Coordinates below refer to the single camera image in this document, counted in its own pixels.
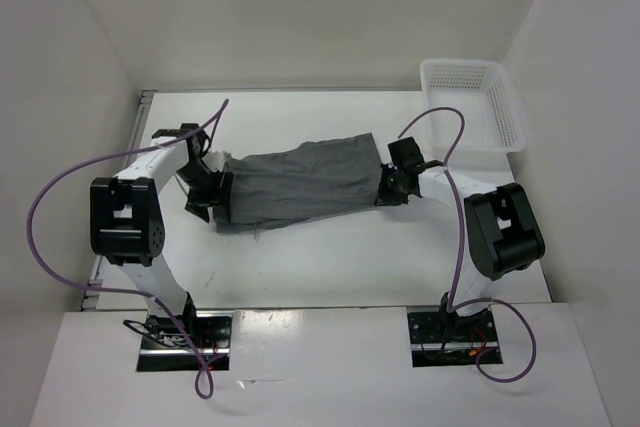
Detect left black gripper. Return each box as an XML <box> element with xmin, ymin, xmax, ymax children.
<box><xmin>175</xmin><ymin>161</ymin><xmax>233</xmax><ymax>223</ymax></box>

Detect grey shorts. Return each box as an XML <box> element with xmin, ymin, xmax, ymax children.
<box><xmin>213</xmin><ymin>133</ymin><xmax>381</xmax><ymax>235</ymax></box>

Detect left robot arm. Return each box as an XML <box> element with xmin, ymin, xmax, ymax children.
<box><xmin>90</xmin><ymin>123</ymin><xmax>233</xmax><ymax>347</ymax></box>

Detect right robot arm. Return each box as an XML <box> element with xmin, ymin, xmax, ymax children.
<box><xmin>376</xmin><ymin>137</ymin><xmax>546</xmax><ymax>340</ymax></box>

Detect white plastic basket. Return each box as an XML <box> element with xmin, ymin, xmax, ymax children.
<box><xmin>419</xmin><ymin>59</ymin><xmax>526</xmax><ymax>156</ymax></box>

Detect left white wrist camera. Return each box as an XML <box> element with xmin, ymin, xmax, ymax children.
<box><xmin>203</xmin><ymin>151</ymin><xmax>231</xmax><ymax>173</ymax></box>

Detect aluminium table edge rail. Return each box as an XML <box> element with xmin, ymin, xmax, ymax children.
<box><xmin>82</xmin><ymin>89</ymin><xmax>157</xmax><ymax>311</ymax></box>

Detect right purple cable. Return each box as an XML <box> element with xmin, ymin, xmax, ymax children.
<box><xmin>397</xmin><ymin>106</ymin><xmax>539</xmax><ymax>384</ymax></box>

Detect purple cable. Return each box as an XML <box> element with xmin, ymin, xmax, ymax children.
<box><xmin>397</xmin><ymin>106</ymin><xmax>539</xmax><ymax>384</ymax></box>
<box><xmin>27</xmin><ymin>98</ymin><xmax>231</xmax><ymax>401</ymax></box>

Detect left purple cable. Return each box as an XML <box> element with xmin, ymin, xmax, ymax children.
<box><xmin>27</xmin><ymin>98</ymin><xmax>231</xmax><ymax>401</ymax></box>

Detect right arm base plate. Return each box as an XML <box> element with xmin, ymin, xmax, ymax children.
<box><xmin>407</xmin><ymin>306</ymin><xmax>503</xmax><ymax>368</ymax></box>

